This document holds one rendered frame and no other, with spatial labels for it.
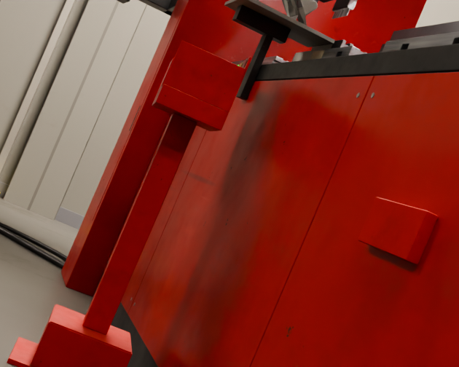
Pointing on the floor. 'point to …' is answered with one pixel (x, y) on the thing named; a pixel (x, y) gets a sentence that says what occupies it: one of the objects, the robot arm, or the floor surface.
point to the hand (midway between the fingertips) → (297, 25)
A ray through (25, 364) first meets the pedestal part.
